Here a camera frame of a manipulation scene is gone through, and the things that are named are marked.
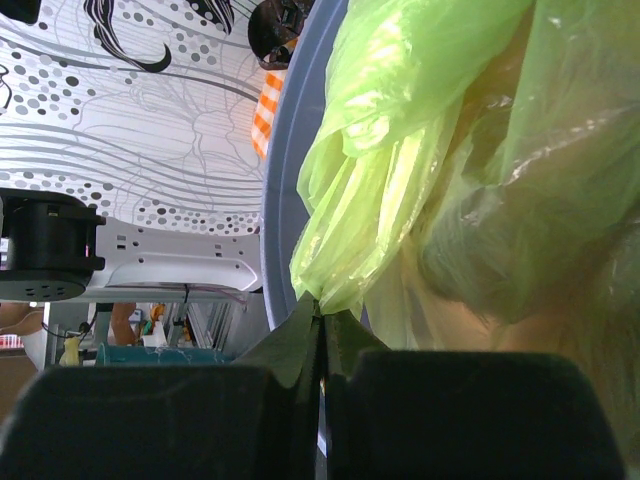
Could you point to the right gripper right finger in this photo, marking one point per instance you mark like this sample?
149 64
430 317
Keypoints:
459 415

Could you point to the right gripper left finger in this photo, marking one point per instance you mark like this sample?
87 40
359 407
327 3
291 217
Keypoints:
253 418

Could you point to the green plastic trash bag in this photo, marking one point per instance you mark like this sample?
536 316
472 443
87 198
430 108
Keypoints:
474 183

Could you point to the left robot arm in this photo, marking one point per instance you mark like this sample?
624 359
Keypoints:
60 249

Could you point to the blue-grey trash bin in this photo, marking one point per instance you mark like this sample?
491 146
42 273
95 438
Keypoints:
298 117

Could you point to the dark brown leather bag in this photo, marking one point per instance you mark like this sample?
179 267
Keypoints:
273 25

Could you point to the orange checkered cloth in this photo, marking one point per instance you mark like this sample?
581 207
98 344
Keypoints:
265 111

